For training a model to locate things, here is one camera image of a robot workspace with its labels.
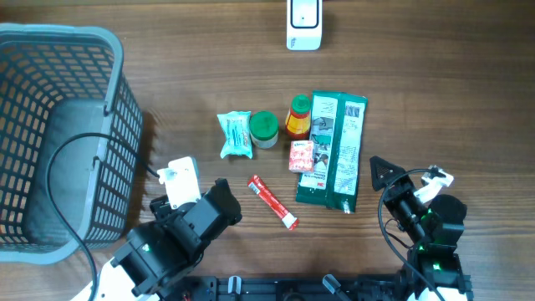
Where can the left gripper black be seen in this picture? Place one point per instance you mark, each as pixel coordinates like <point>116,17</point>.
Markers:
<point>163,209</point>

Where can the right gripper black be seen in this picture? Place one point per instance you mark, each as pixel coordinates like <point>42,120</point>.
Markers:
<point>406,187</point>

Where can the green 3M gloves package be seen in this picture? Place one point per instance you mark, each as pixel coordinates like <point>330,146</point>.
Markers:
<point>336,132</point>

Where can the small red candy box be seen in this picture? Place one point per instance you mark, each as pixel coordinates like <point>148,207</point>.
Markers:
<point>301,156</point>

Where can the long red snack stick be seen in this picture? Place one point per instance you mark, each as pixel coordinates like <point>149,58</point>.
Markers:
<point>257,185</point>

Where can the red sriracha bottle green cap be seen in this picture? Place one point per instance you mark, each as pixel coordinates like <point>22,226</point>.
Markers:
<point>298,120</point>

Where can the teal white tissue packet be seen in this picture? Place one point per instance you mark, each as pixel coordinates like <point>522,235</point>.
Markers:
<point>236,129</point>

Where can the green lid white jar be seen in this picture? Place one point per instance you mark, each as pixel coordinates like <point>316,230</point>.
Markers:
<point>264,129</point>

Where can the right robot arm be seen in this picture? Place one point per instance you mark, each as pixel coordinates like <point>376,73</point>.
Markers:
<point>434,222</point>

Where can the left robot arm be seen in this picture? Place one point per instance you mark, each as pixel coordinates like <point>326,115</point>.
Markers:
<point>157,255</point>

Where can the white barcode scanner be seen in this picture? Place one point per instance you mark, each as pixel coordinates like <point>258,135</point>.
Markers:
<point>304,28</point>

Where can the grey plastic shopping basket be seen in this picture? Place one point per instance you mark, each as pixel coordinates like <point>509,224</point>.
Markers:
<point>70,127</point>

